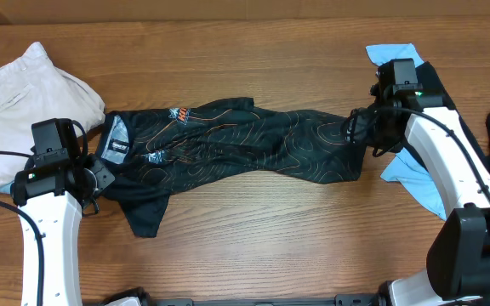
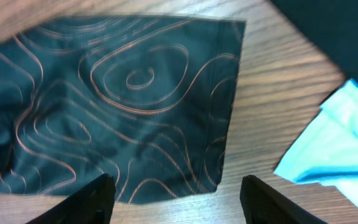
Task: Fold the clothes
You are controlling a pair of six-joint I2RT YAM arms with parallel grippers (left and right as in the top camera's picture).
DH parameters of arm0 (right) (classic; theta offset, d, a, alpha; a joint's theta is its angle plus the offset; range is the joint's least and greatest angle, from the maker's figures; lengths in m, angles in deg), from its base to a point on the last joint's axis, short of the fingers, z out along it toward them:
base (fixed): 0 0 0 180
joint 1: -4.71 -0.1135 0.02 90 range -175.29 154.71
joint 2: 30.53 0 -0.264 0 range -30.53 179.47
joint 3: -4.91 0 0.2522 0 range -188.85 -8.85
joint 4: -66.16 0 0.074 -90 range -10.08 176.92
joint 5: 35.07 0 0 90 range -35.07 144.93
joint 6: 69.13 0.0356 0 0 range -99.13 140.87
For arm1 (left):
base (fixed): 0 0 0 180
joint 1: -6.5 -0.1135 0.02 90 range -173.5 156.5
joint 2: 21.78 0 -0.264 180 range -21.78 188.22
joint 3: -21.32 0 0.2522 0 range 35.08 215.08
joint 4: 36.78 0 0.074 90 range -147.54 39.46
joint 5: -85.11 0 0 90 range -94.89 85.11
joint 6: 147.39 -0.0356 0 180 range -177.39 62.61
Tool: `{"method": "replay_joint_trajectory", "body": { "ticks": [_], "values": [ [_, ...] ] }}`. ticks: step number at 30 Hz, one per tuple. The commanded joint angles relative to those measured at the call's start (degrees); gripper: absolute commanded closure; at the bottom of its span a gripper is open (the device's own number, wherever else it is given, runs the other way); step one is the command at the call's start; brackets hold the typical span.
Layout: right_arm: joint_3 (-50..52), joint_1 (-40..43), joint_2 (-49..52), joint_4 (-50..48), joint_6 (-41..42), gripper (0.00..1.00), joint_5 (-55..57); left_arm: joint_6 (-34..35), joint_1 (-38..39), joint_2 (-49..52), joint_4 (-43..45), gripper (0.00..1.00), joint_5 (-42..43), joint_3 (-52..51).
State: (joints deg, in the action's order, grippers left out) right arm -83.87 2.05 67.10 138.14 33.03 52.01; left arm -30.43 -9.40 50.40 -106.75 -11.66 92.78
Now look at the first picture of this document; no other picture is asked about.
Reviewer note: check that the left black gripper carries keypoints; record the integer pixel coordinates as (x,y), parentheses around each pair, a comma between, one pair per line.
(105,177)

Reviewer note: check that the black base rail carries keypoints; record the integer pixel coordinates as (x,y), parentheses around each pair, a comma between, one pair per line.
(138,296)

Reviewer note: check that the black orange patterned jersey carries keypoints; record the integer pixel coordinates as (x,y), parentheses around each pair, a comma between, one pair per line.
(154,154)

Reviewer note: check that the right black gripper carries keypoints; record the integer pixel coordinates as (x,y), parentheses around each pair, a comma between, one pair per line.
(357,133)

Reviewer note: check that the folded beige trousers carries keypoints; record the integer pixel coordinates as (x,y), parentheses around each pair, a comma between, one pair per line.
(33,90)

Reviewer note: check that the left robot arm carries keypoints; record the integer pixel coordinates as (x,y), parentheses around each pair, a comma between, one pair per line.
(51,194)

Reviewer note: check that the light blue shirt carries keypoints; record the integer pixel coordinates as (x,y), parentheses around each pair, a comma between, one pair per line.
(404,168)

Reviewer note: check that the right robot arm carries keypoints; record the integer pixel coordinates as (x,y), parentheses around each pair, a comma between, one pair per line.
(408,114)

